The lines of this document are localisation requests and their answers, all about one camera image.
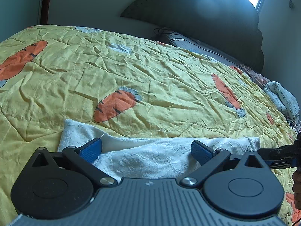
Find yellow carrot print quilt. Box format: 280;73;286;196
1;25;296;225

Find white wardrobe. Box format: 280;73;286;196
1;0;50;41

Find white pants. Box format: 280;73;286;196
57;119;261;181

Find grey pillow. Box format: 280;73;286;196
165;33;241;67

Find right hand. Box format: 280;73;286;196
292;167;301;210

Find dark upholstered headboard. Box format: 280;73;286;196
121;0;264;73

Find white fluffy blanket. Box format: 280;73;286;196
263;81;300;123

